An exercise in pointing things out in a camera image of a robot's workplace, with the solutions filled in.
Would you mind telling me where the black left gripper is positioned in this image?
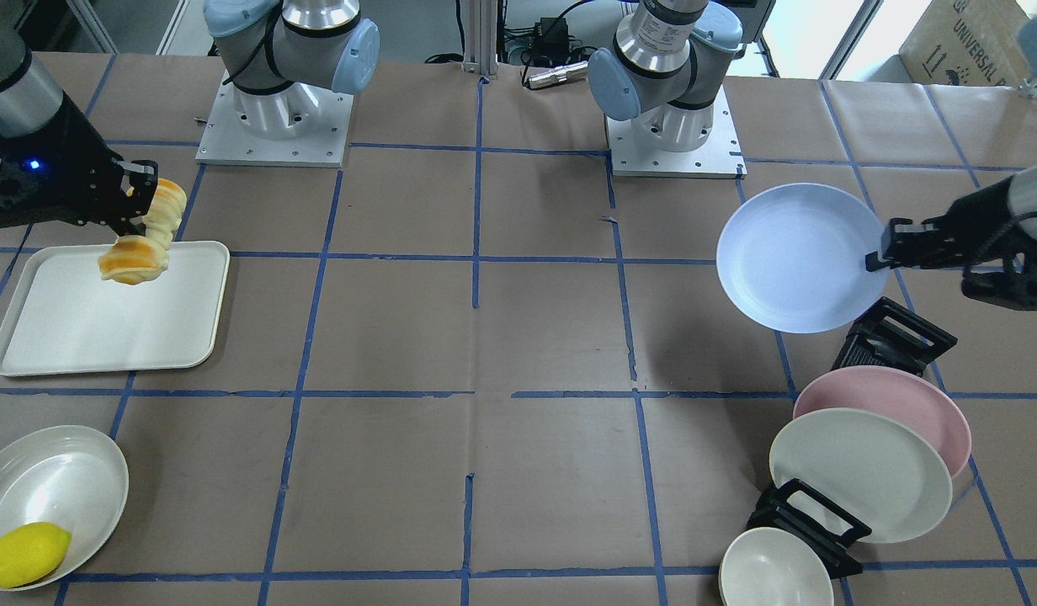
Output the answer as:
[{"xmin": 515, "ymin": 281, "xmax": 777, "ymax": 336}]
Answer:
[{"xmin": 865, "ymin": 177, "xmax": 1037, "ymax": 311}]

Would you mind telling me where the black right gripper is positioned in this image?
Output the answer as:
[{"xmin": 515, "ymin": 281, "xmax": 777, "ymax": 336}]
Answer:
[{"xmin": 0, "ymin": 97, "xmax": 160, "ymax": 237}]

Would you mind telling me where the striped bread roll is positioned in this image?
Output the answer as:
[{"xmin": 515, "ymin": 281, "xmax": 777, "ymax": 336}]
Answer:
[{"xmin": 99, "ymin": 178, "xmax": 188, "ymax": 286}]

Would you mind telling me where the blue plate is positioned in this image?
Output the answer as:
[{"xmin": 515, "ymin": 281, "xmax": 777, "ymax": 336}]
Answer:
[{"xmin": 714, "ymin": 183, "xmax": 892, "ymax": 334}]

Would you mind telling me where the pink plate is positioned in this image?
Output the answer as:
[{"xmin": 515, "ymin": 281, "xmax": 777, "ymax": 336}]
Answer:
[{"xmin": 793, "ymin": 365, "xmax": 973, "ymax": 478}]

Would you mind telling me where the cream plate in rack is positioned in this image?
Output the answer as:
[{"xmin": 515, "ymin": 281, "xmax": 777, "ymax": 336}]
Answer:
[{"xmin": 768, "ymin": 407, "xmax": 953, "ymax": 544}]

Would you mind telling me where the black dish rack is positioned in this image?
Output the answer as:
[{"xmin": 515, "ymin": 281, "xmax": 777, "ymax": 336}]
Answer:
[{"xmin": 747, "ymin": 298, "xmax": 957, "ymax": 579}]

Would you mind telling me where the cream rectangular tray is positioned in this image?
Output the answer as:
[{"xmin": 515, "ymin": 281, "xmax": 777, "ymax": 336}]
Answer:
[{"xmin": 0, "ymin": 241, "xmax": 230, "ymax": 377}]

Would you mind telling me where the cream shallow dish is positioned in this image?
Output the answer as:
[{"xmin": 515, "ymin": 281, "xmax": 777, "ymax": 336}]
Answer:
[{"xmin": 0, "ymin": 425, "xmax": 130, "ymax": 593}]

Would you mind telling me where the cream bowl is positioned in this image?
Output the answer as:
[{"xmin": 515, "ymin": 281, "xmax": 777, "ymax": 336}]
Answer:
[{"xmin": 718, "ymin": 527, "xmax": 834, "ymax": 605}]

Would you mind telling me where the yellow lemon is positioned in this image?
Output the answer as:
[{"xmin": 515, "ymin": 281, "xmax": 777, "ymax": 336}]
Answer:
[{"xmin": 0, "ymin": 522, "xmax": 72, "ymax": 589}]

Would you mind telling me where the black power adapter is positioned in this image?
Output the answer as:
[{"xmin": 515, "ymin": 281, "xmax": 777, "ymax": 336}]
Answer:
[{"xmin": 534, "ymin": 17, "xmax": 570, "ymax": 54}]

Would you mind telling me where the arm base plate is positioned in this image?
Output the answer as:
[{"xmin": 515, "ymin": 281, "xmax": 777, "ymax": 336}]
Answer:
[
  {"xmin": 195, "ymin": 82, "xmax": 356, "ymax": 168},
  {"xmin": 604, "ymin": 89, "xmax": 748, "ymax": 180}
]

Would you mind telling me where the aluminium frame post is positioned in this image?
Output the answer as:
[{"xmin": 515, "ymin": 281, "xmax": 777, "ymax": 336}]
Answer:
[{"xmin": 460, "ymin": 0, "xmax": 503, "ymax": 81}]

